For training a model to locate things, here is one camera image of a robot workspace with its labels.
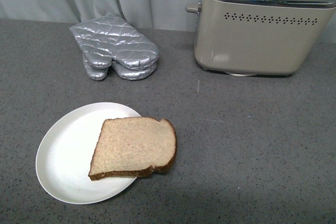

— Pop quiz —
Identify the slice of brown bread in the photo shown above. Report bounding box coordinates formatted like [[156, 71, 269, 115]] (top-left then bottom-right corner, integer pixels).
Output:
[[88, 117, 177, 180]]

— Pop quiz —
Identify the white round plate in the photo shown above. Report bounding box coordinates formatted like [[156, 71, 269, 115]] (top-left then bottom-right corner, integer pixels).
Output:
[[36, 102, 139, 205]]

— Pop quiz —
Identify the beige two-slot toaster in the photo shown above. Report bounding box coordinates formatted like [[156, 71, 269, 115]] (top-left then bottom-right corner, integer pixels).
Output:
[[185, 0, 335, 76]]

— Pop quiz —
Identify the lower silver quilted oven mitt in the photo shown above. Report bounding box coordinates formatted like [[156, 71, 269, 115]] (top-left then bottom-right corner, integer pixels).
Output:
[[82, 50, 159, 81]]

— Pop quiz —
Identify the silver quilted oven mitt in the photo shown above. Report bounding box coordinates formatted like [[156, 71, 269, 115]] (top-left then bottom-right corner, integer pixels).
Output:
[[82, 50, 159, 81], [70, 15, 159, 71]]

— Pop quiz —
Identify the upper silver quilted oven mitt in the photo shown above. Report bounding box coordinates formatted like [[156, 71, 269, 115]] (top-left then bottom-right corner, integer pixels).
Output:
[[70, 15, 159, 71]]

